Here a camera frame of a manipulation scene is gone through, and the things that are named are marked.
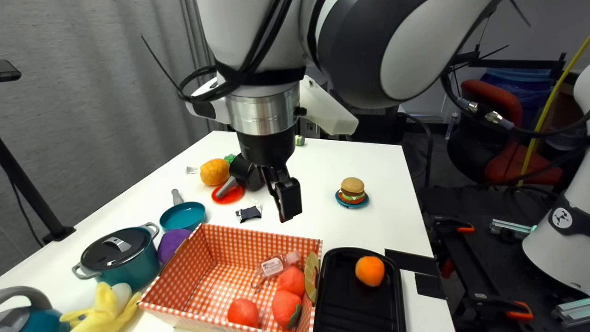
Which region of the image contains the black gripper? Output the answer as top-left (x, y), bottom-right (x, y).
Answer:
top-left (236, 130), bottom-right (304, 226)

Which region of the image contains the clear plastic toy object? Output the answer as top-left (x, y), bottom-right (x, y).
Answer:
top-left (251, 250), bottom-right (304, 290)

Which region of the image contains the red checkered carton box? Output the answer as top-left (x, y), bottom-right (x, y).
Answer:
top-left (137, 222), bottom-right (325, 332)

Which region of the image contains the purple toy object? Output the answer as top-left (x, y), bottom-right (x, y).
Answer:
top-left (157, 228), bottom-right (192, 267)

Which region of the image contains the black toy pot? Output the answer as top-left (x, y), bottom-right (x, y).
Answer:
top-left (218, 154), bottom-right (268, 200)

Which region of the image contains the small black packet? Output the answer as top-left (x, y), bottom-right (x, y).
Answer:
top-left (234, 206), bottom-right (264, 224)

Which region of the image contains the red toy plate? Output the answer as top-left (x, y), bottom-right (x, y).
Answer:
top-left (210, 184), bottom-right (247, 207)

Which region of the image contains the small teal plate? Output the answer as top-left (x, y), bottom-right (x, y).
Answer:
top-left (334, 189), bottom-right (371, 209)

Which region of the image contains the large orange toy fruit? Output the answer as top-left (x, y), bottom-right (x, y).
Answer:
top-left (199, 158), bottom-right (233, 189)

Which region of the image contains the toy hamburger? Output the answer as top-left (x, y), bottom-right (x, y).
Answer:
top-left (339, 176), bottom-right (369, 206)

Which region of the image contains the red toy food piece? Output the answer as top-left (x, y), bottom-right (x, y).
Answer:
top-left (275, 267), bottom-right (308, 300)
top-left (271, 290), bottom-right (304, 329)

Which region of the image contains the brown toy bread slice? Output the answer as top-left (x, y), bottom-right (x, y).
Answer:
top-left (304, 252), bottom-right (323, 307)

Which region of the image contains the teal toy pan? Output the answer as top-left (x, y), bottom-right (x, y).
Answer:
top-left (157, 187), bottom-right (209, 235)

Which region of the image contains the small orange toy fruit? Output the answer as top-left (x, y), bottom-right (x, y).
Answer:
top-left (354, 255), bottom-right (387, 290)

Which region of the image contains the round red toy tomato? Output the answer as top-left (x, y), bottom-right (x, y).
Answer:
top-left (225, 300), bottom-right (262, 331)

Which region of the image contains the black plastic tray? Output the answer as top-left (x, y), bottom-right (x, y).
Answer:
top-left (312, 246), bottom-right (408, 332)

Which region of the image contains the teal pot with black lid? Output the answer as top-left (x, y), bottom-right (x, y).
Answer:
top-left (70, 222), bottom-right (162, 292)

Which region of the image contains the white soft lump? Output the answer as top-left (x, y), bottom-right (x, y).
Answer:
top-left (109, 283), bottom-right (135, 309)

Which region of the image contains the yellow banana toy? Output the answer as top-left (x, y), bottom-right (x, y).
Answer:
top-left (59, 283), bottom-right (144, 332)

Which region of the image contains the red office chair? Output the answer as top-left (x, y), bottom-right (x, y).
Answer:
top-left (446, 80), bottom-right (568, 191)

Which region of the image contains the teal clamp bar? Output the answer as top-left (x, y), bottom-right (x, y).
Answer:
top-left (489, 219), bottom-right (537, 241)
top-left (550, 298), bottom-right (590, 324)

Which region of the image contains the black tripod leg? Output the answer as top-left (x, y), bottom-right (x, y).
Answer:
top-left (0, 139), bottom-right (78, 246)

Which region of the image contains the blue fabric chair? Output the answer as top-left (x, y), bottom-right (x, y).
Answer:
top-left (480, 67), bottom-right (555, 137)

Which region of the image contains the teal toy kettle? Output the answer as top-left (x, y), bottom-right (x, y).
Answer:
top-left (0, 287), bottom-right (67, 332)

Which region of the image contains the black stand platform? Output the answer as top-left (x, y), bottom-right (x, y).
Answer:
top-left (0, 60), bottom-right (22, 84)

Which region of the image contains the black clamp orange handle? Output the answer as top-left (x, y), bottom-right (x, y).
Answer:
top-left (432, 217), bottom-right (478, 279)
top-left (469, 292), bottom-right (537, 326)

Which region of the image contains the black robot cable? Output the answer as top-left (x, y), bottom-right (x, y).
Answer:
top-left (439, 54), bottom-right (590, 141)

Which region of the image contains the yellow cable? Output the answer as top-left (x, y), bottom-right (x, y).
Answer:
top-left (518, 34), bottom-right (590, 187)

